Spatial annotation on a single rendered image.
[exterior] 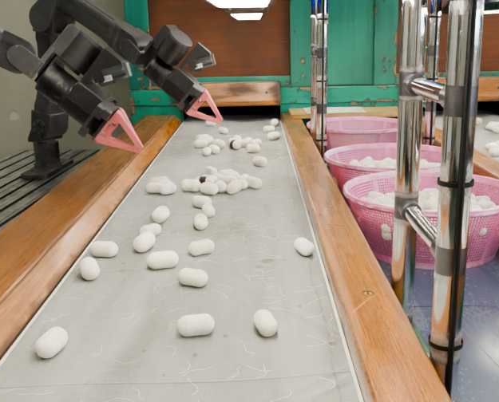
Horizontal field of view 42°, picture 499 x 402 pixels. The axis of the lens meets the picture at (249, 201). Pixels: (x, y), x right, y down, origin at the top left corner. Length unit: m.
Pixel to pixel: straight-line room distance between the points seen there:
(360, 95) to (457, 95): 1.55
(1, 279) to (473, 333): 0.52
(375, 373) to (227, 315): 0.20
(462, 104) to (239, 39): 1.56
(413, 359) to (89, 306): 0.34
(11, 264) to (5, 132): 2.38
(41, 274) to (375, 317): 0.37
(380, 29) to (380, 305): 1.48
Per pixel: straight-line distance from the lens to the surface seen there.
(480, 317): 0.83
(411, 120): 0.63
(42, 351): 0.59
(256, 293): 0.70
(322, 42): 1.43
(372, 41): 2.03
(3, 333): 0.64
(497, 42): 2.13
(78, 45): 1.15
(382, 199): 1.07
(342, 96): 2.02
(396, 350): 0.54
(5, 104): 3.11
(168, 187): 1.11
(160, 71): 1.47
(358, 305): 0.61
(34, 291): 0.72
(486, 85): 2.07
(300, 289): 0.70
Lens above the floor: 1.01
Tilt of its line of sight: 15 degrees down
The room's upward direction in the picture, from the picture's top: 1 degrees counter-clockwise
